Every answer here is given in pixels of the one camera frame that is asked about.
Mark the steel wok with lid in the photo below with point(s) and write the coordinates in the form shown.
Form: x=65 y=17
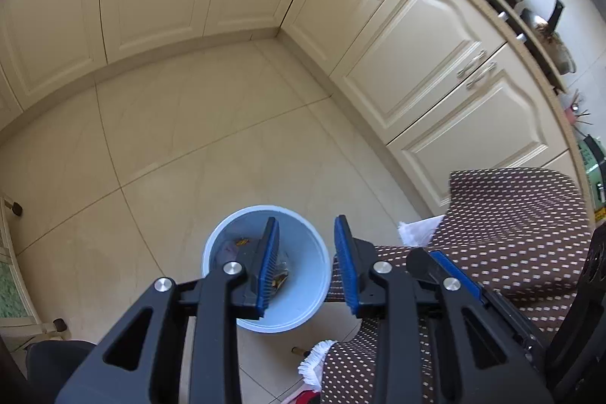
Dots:
x=556 y=44

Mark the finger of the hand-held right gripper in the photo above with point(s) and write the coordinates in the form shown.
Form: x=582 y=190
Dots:
x=452 y=266
x=420 y=264

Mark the brown polka dot tablecloth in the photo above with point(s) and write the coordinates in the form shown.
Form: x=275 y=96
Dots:
x=511 y=219

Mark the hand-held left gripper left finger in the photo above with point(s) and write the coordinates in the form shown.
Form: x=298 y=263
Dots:
x=267 y=271

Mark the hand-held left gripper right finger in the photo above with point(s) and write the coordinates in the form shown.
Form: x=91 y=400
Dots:
x=345 y=271

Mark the cream furniture frame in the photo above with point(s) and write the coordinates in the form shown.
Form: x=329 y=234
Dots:
x=14 y=290

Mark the pink utensil holder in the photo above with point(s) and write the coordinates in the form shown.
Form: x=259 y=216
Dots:
x=570 y=114

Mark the light blue plastic bin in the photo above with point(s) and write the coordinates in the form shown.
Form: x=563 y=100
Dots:
x=305 y=290

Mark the green electric cooker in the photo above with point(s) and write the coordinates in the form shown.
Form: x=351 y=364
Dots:
x=592 y=167

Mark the wooden table leg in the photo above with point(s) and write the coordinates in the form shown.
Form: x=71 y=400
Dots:
x=299 y=351

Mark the black stool seat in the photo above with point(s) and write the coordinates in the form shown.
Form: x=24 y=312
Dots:
x=52 y=359

